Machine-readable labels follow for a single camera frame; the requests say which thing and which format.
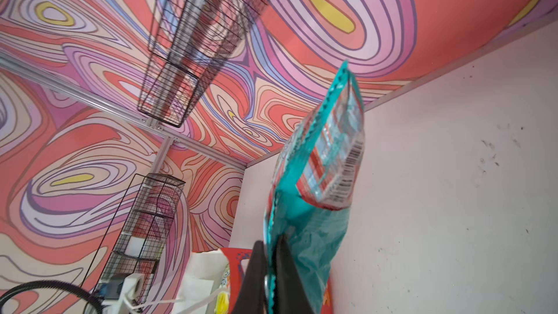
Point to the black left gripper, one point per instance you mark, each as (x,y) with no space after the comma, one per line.
(118,294)

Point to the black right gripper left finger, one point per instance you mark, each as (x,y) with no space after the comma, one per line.
(251,298)

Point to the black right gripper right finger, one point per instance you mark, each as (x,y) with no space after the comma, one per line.
(289,293)

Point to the red white paper bag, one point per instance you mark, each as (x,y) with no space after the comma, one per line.
(199,286)

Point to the teal mint snack bag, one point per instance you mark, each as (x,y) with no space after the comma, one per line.
(312,190)

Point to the yellow green lemon snack bag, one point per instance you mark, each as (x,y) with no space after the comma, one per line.
(223,298)

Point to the left wire basket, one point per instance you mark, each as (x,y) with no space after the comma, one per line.
(147,208)

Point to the wire basket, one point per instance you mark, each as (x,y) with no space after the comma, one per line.
(147,208)
(191,42)

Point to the back wire basket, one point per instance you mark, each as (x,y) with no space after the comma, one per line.
(191,42)

